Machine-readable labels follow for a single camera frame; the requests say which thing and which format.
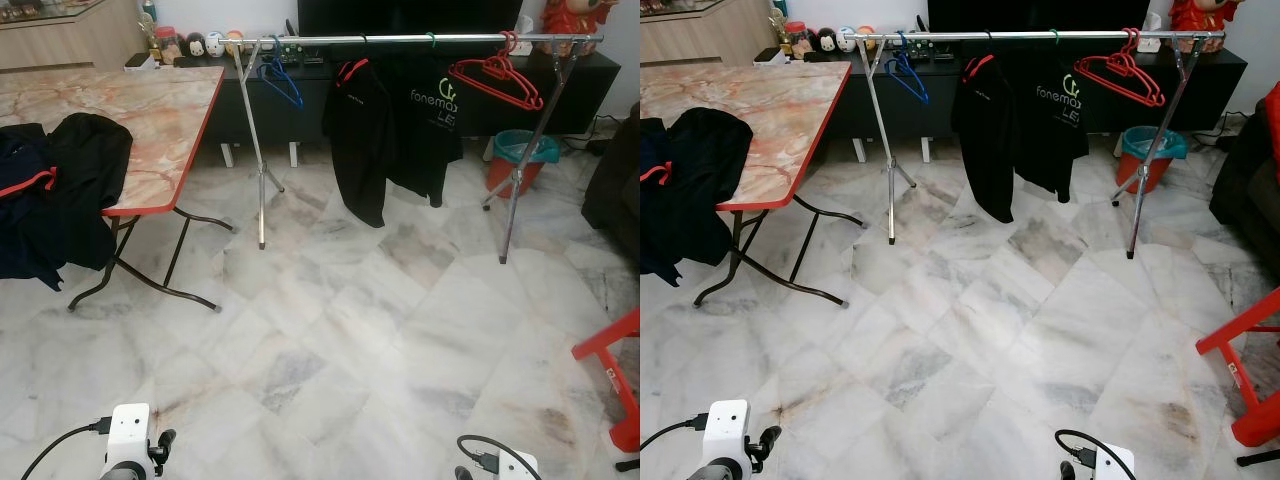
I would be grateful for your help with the plain black polo shirt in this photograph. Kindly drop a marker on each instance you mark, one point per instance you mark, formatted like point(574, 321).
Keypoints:
point(90, 180)
point(710, 170)

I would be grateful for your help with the black shirt red collar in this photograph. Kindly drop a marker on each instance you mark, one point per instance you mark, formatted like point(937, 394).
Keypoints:
point(985, 150)
point(360, 150)

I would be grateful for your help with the navy shirt red collar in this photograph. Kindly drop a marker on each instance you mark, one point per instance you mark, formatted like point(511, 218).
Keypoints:
point(655, 230)
point(20, 235)

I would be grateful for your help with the dark sofa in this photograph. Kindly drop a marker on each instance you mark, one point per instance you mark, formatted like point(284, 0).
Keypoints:
point(1245, 200)
point(615, 190)

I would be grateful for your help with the red waste bin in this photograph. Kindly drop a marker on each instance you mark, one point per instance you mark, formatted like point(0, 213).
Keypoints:
point(1133, 172)
point(505, 175)

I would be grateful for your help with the marble top folding table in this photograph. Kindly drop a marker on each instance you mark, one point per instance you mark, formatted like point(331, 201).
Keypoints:
point(150, 120)
point(760, 110)

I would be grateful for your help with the black fonemax print shirt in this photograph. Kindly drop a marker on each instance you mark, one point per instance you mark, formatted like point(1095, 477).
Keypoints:
point(425, 130)
point(1050, 130)

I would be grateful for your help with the white box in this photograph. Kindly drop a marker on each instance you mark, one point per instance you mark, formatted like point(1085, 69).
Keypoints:
point(768, 57)
point(140, 62)

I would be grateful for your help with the black television console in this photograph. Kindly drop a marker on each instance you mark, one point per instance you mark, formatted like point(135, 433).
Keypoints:
point(1215, 90)
point(590, 95)

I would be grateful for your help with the blue plastic hangers bunch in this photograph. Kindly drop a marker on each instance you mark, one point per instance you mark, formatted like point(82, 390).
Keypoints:
point(895, 64)
point(268, 68)

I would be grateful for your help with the red cushion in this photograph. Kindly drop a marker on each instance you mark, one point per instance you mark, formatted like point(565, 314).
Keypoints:
point(1273, 130)

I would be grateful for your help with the red lid snack jar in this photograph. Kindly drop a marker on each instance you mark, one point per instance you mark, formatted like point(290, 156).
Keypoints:
point(167, 45)
point(795, 40)

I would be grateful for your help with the white egg figurine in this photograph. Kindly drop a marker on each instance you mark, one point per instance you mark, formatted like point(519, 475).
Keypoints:
point(217, 44)
point(847, 40)

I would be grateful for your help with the light wooden cabinet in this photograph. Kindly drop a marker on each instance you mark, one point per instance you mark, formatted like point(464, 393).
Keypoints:
point(60, 40)
point(700, 40)

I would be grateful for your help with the red plastic hangers bunch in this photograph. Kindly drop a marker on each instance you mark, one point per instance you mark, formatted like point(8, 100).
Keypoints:
point(505, 62)
point(1130, 58)

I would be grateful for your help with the orange egg figurine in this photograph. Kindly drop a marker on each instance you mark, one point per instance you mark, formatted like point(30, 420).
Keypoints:
point(866, 38)
point(236, 42)

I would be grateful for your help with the gold teal trophy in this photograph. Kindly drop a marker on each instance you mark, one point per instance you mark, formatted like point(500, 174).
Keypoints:
point(778, 12)
point(149, 15)

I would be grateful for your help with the silver metal clothes rack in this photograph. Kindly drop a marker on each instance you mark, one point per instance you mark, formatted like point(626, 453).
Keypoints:
point(940, 37)
point(310, 41)

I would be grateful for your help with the white tissue pack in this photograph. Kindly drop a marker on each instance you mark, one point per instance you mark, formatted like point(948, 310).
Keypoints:
point(524, 40)
point(1150, 38)

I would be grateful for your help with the black flat screen television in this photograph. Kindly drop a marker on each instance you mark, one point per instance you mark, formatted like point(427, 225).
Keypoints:
point(400, 15)
point(1030, 15)

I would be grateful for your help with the red buddha statue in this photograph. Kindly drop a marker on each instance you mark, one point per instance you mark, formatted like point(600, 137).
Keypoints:
point(1200, 18)
point(570, 20)

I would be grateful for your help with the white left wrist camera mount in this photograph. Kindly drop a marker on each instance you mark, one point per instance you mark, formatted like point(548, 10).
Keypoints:
point(726, 428)
point(128, 430)

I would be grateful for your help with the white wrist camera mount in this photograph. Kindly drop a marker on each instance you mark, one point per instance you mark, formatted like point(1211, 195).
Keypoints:
point(520, 468)
point(1115, 465)
point(726, 428)
point(128, 430)

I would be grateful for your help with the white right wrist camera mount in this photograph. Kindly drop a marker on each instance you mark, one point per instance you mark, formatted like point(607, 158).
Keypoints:
point(1115, 465)
point(520, 468)

